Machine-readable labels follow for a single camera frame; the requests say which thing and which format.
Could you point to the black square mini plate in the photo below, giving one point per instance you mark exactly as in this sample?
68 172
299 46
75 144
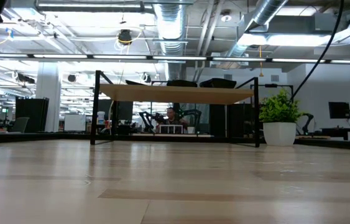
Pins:
218 80
218 85

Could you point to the black lab robot arm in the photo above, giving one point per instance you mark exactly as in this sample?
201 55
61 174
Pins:
146 119
195 114
307 119

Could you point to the white building column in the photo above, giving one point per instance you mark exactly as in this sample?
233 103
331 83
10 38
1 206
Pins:
48 102

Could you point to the black cabinet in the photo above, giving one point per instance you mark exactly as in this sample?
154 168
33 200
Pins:
31 115

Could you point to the grey office chair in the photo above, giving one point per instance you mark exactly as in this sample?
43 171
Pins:
20 124

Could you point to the white board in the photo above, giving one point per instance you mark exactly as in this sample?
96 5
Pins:
75 122

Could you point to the white plastic jug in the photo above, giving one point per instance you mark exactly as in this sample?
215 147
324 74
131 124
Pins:
100 118

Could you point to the black display panel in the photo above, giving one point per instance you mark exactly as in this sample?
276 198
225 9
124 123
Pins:
126 110

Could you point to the wooden shelf with black legs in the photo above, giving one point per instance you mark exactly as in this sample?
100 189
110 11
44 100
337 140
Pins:
174 94

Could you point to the person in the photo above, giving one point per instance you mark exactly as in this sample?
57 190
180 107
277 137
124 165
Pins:
171 119

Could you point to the light wooden lab table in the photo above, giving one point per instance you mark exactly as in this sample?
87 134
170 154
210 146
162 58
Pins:
174 135

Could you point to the black partition panel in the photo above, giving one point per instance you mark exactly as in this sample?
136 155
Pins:
240 118

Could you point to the thin black metal stand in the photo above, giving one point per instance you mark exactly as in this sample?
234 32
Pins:
278 85

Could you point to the green plant in white pot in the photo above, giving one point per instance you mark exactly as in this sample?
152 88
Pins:
278 133

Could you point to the black monitor screen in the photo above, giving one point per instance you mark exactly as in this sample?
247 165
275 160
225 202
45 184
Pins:
338 110

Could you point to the black lab desk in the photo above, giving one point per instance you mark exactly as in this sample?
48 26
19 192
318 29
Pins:
339 132

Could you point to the silver ribbed air duct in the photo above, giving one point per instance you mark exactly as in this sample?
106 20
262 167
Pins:
171 28

